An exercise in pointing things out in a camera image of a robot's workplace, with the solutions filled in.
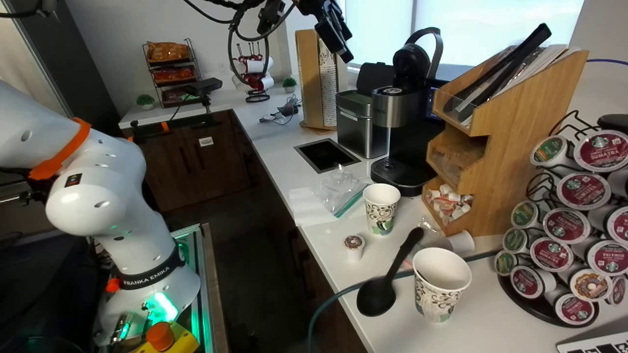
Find black steel Keurig coffee maker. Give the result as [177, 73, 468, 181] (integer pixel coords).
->
[356, 26, 448, 198]

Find wooden cup dispenser stand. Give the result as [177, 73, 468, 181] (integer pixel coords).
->
[295, 28, 350, 134]

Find grey cable clutter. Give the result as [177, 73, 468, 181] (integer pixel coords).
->
[258, 96, 303, 126]

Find black plastic spoon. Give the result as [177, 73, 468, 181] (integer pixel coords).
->
[356, 226, 429, 320]

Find wire snack rack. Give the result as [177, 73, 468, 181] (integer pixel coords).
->
[142, 40, 201, 108]

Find red lid coffee pod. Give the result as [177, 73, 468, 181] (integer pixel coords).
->
[556, 171, 613, 212]
[607, 275, 628, 308]
[586, 238, 628, 279]
[509, 263, 546, 302]
[574, 128, 628, 175]
[541, 206, 595, 247]
[554, 293, 599, 330]
[529, 236, 578, 275]
[605, 204, 628, 251]

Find black wire pod carousel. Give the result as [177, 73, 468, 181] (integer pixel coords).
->
[493, 110, 628, 330]

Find stainless steel lidded bin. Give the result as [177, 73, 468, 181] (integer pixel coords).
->
[334, 89, 389, 161]

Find black desktop device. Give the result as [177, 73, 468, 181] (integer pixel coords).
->
[185, 77, 227, 110]

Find patterned paper cup stack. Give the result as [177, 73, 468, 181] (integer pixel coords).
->
[319, 43, 340, 128]

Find brown lid coffee pod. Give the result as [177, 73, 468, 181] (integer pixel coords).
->
[344, 234, 370, 263]

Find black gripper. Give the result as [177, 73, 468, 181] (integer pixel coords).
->
[295, 0, 356, 65]

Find dark wood base cabinet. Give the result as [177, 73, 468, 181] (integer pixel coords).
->
[124, 108, 264, 214]

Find clear plastic bag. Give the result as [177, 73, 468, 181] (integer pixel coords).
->
[313, 165, 372, 220]

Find red white mug stand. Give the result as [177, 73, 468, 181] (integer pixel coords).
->
[234, 40, 278, 94]

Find yellow orange emergency stop button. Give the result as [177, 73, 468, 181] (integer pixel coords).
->
[134, 320, 199, 353]

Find metal robot stand frame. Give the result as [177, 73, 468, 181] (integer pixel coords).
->
[166, 222, 232, 353]

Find orange lid coffee pod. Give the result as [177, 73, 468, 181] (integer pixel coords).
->
[568, 267, 615, 304]

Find wooden condiment organizer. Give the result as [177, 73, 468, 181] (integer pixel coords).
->
[421, 45, 592, 240]

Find green lid coffee pod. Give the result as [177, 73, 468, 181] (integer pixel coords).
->
[531, 136, 570, 169]
[509, 198, 544, 232]
[501, 226, 533, 255]
[493, 249, 519, 279]

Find dark grey tall panel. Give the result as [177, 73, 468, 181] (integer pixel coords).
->
[0, 0, 124, 134]

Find white keyboard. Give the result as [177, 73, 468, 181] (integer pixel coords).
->
[556, 330, 628, 353]

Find black tongs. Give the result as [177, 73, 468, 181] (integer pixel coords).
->
[450, 24, 554, 122]

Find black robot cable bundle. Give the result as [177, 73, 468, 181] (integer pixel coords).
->
[183, 0, 297, 91]

